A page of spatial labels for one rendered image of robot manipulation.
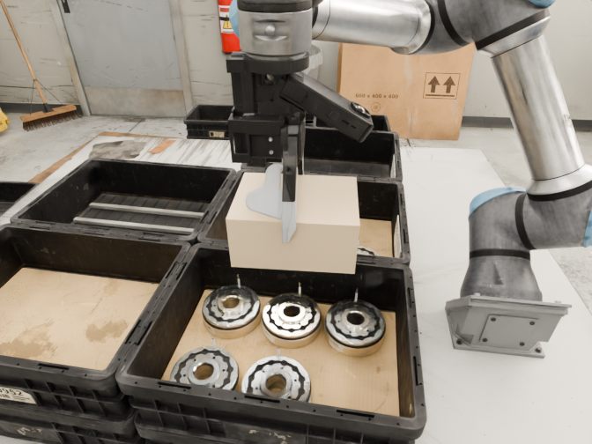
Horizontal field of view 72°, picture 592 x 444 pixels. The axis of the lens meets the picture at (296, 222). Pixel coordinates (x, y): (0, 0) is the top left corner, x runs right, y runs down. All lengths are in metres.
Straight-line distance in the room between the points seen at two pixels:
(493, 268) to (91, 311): 0.77
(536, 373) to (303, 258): 0.60
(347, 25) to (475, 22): 0.25
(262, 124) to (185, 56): 3.44
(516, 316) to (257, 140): 0.62
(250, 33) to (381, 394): 0.53
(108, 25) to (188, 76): 0.74
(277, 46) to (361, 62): 3.13
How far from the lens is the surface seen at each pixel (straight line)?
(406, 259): 0.76
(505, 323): 0.91
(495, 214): 0.92
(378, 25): 0.72
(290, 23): 0.43
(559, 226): 0.88
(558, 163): 0.85
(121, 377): 0.61
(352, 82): 3.55
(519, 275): 0.90
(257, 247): 0.52
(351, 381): 0.69
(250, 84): 0.47
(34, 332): 0.87
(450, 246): 1.21
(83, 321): 0.85
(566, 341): 1.07
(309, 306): 0.75
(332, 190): 0.55
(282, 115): 0.47
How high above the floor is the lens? 1.40
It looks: 35 degrees down
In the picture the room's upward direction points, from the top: straight up
